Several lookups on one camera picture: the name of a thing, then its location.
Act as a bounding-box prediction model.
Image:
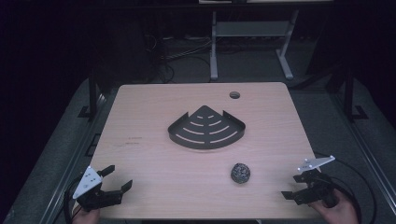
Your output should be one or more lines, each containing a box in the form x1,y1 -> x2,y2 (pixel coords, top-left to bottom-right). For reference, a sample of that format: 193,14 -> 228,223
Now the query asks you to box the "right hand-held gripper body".
293,155 -> 340,208

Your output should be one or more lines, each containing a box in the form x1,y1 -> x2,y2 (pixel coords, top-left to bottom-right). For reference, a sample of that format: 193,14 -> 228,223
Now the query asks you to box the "bundle of floor cables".
143,33 -> 213,84

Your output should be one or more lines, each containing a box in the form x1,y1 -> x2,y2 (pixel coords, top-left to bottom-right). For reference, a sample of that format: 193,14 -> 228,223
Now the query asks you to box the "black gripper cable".
313,151 -> 378,224
63,176 -> 82,224

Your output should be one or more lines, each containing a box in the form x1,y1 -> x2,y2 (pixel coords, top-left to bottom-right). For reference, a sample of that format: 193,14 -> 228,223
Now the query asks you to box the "white metal stand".
209,9 -> 301,81

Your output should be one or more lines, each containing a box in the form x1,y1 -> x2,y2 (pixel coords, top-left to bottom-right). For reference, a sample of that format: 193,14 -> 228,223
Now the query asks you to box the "aluminium frame rail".
330,92 -> 396,216
39,92 -> 108,224

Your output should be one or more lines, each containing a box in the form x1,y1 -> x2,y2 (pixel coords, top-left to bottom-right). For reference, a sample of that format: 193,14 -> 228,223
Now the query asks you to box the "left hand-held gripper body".
72,165 -> 124,213

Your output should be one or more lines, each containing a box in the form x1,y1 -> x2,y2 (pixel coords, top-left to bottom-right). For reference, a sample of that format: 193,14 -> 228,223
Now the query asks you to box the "steel wool ball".
230,162 -> 252,185

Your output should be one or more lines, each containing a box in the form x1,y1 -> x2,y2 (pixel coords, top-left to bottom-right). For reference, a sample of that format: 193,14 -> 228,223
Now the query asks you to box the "black metal corner shelf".
167,105 -> 247,150

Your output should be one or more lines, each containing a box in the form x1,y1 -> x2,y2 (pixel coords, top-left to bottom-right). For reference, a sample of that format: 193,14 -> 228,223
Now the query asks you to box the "person's left hand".
71,207 -> 102,224

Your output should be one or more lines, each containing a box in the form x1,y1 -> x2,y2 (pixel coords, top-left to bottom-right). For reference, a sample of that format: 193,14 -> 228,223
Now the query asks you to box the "black metal post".
343,62 -> 369,123
78,66 -> 101,119

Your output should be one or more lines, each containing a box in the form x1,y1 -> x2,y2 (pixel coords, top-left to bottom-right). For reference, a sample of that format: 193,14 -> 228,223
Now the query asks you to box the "person's right hand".
309,189 -> 360,224

